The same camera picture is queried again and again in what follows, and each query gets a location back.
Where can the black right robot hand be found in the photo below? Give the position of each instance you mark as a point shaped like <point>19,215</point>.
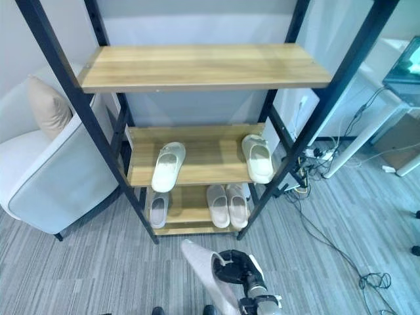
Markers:
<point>241,265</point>

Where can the grey fabric slipper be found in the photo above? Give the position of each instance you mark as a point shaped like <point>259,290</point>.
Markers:
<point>159,211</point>
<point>205,272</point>

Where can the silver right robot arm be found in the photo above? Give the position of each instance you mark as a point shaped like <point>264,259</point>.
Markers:
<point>260,303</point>

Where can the dark right robot foot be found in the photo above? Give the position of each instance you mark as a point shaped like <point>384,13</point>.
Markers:
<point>209,310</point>

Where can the dark robot foot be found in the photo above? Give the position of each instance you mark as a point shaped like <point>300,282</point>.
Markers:
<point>209,310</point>
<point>160,311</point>

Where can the beige fabric slipper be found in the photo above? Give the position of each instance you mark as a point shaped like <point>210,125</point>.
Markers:
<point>238,208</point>
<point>219,206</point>

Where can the small wooden shelf board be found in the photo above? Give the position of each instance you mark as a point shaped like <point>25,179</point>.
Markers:
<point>188,205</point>

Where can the dark left robot foot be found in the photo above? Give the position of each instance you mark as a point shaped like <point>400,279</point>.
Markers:
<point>160,311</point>

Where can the cream rubber slide slipper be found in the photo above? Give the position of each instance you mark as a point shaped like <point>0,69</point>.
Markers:
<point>259,160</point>
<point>167,167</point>

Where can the medium wooden shelf board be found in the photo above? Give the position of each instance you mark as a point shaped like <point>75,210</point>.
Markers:
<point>210,154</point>

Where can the white power strip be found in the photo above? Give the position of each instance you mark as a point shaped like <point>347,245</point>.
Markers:
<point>321,154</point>

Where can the white desk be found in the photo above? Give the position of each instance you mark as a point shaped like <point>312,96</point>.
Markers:
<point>348,131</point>

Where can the small white power adapter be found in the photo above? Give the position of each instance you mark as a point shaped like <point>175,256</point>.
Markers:
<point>388,169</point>

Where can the black chair caster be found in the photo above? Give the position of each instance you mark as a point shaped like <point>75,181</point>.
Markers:
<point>416,213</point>
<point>416,250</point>

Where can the wide wooden shelf board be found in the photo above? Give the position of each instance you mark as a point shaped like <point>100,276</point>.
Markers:
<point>203,67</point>

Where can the brown cardboard box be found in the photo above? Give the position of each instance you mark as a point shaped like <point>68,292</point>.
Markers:
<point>398,138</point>

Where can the white upholstered armchair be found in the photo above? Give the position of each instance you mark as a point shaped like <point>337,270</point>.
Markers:
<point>49,177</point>

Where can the beige cushion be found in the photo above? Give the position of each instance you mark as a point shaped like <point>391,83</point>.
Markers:
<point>49,108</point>

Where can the computer monitor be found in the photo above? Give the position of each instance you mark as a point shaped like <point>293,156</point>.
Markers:
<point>405,72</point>

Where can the black metal shoe rack frame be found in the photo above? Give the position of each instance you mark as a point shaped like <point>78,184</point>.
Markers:
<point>65,65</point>

